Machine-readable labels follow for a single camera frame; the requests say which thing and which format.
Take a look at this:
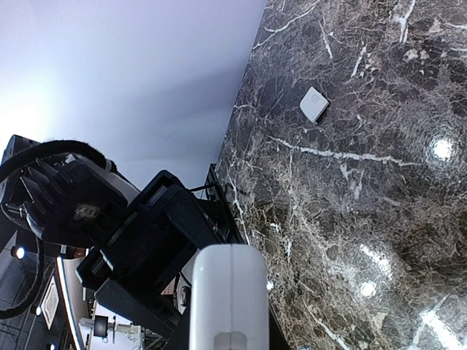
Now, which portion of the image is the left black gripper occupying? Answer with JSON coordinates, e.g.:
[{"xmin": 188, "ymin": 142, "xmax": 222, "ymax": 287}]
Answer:
[{"xmin": 77, "ymin": 171, "xmax": 223, "ymax": 338}]

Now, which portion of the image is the white remote control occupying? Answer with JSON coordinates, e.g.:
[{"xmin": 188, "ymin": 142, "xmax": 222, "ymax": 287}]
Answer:
[{"xmin": 189, "ymin": 244, "xmax": 269, "ymax": 350}]

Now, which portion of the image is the white battery cover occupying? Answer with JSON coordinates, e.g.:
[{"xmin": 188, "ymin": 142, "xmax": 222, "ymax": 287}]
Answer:
[{"xmin": 299, "ymin": 87, "xmax": 329, "ymax": 124}]

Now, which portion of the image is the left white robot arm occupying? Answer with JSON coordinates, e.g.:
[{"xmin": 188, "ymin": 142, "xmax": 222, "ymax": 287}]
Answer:
[{"xmin": 1, "ymin": 135, "xmax": 228, "ymax": 338}]

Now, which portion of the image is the black front rail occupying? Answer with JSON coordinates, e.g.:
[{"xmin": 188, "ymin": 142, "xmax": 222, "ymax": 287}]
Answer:
[{"xmin": 205, "ymin": 163, "xmax": 290, "ymax": 349}]

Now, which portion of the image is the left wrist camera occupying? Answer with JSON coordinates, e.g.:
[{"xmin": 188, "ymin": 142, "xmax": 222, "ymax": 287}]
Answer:
[{"xmin": 1, "ymin": 135, "xmax": 130, "ymax": 248}]

